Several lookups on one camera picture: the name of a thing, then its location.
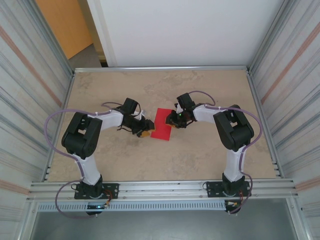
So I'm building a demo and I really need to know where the red cloth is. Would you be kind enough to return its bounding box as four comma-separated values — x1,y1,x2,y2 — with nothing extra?
150,107,176,142

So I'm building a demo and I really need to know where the orange wooden door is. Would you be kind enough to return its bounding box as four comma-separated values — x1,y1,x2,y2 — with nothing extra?
34,0,94,60

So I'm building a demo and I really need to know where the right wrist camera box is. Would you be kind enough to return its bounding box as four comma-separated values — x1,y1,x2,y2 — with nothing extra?
174,92,196,115

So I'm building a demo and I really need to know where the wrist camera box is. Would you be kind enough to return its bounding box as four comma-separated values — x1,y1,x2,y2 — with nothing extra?
174,92,196,115
120,97,146,119

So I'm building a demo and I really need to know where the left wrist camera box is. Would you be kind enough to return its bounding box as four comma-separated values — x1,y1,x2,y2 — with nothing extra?
120,97,146,119

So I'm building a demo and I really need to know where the long aluminium table frame rail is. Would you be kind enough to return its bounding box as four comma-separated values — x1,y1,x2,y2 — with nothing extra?
74,65,251,73

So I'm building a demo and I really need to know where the aluminium mounting rail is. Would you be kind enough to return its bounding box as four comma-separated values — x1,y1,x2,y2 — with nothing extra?
29,178,300,201

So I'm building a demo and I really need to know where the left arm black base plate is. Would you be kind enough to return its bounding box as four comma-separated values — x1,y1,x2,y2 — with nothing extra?
74,183,120,200

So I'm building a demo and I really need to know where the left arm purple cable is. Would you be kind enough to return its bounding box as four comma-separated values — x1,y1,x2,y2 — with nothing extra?
44,101,126,219

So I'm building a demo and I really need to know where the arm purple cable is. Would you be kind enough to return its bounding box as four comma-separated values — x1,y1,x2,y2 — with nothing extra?
187,91,262,215
44,101,126,219

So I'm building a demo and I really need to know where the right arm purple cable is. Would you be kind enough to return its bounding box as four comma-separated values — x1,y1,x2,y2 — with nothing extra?
187,91,262,215

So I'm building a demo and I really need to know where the slotted grey cable duct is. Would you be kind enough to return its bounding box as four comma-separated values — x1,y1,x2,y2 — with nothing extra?
37,201,227,212

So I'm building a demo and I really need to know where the aluminium table side rail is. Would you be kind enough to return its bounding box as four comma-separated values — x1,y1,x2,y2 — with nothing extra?
246,69,284,179
44,70,76,181

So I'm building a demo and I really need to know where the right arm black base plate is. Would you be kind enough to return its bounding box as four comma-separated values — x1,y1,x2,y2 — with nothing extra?
206,181,252,198

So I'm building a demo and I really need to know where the white door frame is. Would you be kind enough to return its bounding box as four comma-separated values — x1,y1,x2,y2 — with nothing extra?
86,0,118,68

